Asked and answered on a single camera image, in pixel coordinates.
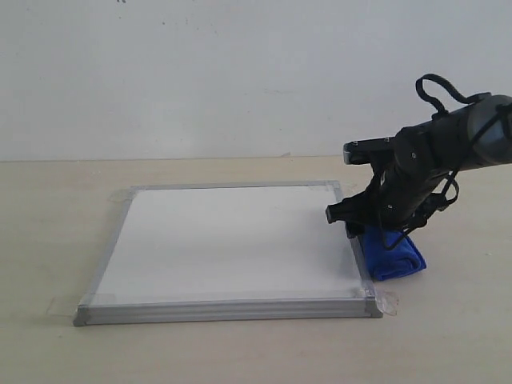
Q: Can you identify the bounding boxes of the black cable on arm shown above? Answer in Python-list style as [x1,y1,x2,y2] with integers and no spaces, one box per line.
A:
[379,74,512,252]

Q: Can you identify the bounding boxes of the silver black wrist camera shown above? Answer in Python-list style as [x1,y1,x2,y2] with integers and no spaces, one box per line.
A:
[343,137,394,166]

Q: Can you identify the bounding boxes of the blue cloth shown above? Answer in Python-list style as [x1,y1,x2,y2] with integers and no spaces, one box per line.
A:
[360,226,426,282]

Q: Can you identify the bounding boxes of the clear tape strip back left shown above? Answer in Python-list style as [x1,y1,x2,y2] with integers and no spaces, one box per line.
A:
[108,189,138,202]

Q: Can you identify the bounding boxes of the clear tape strip front right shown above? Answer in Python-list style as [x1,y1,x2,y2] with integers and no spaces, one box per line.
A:
[353,288,399,318]

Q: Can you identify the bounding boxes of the white board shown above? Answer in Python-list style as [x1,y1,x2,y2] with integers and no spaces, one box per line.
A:
[74,181,374,327]

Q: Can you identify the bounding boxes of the clear tape strip front left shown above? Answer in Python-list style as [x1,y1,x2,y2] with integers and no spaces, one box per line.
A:
[46,294,117,318]

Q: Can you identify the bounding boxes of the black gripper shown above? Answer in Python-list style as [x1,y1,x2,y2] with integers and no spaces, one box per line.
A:
[326,163,430,234]

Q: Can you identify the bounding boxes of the dark grey Piper robot arm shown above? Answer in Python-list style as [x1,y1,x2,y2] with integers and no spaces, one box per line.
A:
[326,95,511,231]

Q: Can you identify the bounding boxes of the clear tape strip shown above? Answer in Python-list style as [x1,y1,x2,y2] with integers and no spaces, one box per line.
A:
[307,180,359,194]
[353,288,399,318]
[108,189,138,202]
[46,294,117,318]

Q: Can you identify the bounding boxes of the clear tape strip back right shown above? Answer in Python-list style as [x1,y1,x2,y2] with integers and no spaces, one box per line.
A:
[307,180,359,194]

